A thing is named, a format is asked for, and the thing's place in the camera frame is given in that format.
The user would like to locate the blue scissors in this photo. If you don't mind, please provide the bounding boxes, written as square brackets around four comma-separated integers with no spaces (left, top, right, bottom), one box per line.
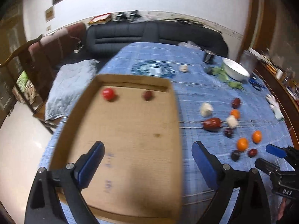
[249,72,267,91]

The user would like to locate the flat red box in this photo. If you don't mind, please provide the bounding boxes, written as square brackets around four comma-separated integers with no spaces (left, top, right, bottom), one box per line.
[87,13,112,25]

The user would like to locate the green leafy vegetable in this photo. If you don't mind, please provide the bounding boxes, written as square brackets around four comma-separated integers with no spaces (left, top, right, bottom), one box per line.
[211,66,246,90]

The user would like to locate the shallow cardboard box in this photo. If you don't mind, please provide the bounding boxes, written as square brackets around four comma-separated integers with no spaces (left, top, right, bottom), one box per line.
[48,74,183,224]

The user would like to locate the white yam chunk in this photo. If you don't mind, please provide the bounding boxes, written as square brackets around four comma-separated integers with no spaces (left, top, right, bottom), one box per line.
[200,102,213,117]
[226,115,239,129]

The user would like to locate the large wrinkled red jujube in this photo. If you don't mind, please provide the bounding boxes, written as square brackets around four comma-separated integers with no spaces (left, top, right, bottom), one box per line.
[203,117,222,131]

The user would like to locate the brown leather sofa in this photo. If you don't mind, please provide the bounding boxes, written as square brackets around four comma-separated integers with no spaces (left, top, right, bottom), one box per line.
[28,23,87,94]

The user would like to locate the small wall picture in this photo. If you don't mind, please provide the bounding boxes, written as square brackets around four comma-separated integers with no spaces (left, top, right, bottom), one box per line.
[45,6,55,22]

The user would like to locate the black leather sofa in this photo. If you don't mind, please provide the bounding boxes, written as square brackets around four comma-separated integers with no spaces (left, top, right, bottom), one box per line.
[85,20,229,57]

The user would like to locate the blue plaid tablecloth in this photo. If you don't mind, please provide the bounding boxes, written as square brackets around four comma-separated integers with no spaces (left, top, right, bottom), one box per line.
[38,42,296,224]

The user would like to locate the wooden chair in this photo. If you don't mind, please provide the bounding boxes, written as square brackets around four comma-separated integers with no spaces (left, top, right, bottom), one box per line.
[0,35,63,133]

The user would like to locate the wooden sideboard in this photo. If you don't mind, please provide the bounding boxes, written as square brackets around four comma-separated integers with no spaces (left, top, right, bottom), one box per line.
[253,51,299,150]

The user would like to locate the wooden wardrobe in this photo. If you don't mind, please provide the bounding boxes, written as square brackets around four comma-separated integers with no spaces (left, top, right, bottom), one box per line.
[0,0,28,117]

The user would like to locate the white power strip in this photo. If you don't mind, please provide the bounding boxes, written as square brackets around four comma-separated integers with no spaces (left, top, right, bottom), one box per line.
[73,41,84,54]

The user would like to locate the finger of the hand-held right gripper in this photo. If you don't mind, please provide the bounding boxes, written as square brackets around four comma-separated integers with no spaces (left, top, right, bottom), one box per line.
[266,144,298,162]
[255,158,281,176]

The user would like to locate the metal pot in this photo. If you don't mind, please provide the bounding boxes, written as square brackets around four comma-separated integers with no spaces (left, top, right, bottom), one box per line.
[239,49,258,74]

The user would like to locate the red cherry tomato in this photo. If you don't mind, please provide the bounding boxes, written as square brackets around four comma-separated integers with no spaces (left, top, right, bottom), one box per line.
[102,87,116,101]

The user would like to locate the clear plastic bag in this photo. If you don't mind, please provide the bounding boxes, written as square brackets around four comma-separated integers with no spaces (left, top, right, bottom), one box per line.
[179,41,201,49]

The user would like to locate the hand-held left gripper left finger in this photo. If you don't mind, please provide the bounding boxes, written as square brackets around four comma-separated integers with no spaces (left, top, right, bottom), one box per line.
[24,141,105,224]

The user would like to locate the green patterned cloth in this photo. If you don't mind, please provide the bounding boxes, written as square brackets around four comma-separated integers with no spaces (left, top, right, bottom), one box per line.
[16,71,38,103]

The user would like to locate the white bowl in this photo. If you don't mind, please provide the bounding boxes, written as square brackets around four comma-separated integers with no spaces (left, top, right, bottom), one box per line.
[222,58,250,81]

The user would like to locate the person's right hand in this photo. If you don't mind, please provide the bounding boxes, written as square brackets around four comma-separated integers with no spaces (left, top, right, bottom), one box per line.
[278,199,289,222]

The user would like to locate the white glove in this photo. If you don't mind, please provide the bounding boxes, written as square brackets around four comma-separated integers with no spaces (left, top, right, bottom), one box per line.
[266,93,285,120]

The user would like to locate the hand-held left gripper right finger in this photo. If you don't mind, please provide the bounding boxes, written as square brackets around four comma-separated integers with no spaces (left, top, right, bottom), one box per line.
[192,141,272,224]

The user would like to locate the small black box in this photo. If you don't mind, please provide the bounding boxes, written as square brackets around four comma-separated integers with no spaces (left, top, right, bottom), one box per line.
[204,50,215,63]

